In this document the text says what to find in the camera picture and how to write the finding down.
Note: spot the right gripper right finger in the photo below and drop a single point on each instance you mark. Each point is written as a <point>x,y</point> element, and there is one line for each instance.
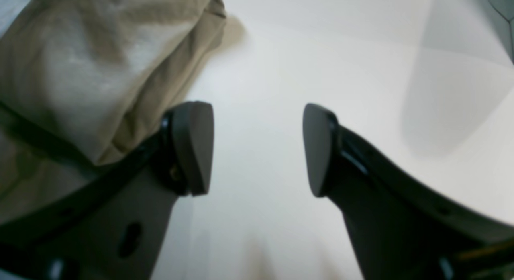
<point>399,228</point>

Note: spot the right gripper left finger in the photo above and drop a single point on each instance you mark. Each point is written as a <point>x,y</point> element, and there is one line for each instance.
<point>113,227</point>

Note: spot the beige t-shirt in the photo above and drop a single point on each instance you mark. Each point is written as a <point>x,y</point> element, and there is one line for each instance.
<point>83,82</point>

